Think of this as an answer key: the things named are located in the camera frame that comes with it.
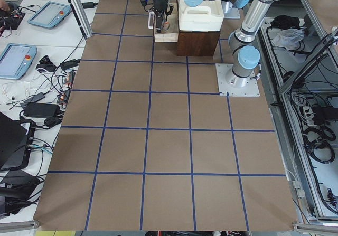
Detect crumpled white cloth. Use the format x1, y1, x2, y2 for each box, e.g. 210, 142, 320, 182
271, 29, 304, 50

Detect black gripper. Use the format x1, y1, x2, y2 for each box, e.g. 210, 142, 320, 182
153, 0, 169, 33

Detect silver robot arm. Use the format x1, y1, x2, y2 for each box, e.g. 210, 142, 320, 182
184, 0, 278, 88

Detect blue teach pendant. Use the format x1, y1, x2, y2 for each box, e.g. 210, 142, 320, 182
1, 43, 37, 80
28, 1, 71, 29

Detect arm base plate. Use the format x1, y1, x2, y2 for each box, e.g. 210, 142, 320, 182
221, 1, 240, 20
215, 63, 260, 97

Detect upper blue teach pendant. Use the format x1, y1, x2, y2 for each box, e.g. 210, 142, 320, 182
28, 1, 71, 29

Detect black cable bundle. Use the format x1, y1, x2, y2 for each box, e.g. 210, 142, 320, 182
302, 126, 336, 165

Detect grey orange scissors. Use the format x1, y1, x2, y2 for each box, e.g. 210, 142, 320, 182
161, 21, 170, 33

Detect white plastic tray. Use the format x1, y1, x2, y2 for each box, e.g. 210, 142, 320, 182
178, 0, 224, 32

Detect black power brick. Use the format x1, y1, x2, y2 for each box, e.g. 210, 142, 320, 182
23, 102, 60, 118

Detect light wooden open drawer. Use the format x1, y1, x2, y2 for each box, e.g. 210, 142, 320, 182
153, 3, 179, 43

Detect black monitor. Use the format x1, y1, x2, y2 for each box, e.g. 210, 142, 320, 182
1, 114, 36, 172

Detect aluminium frame post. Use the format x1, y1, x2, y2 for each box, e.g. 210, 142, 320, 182
67, 0, 92, 39

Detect white drawer handle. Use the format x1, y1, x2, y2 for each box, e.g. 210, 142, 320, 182
147, 11, 155, 30

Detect lower blue teach pendant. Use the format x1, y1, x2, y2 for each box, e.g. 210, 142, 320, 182
1, 43, 37, 80

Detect dark brown wooden cabinet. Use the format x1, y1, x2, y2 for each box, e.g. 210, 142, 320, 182
177, 30, 221, 56

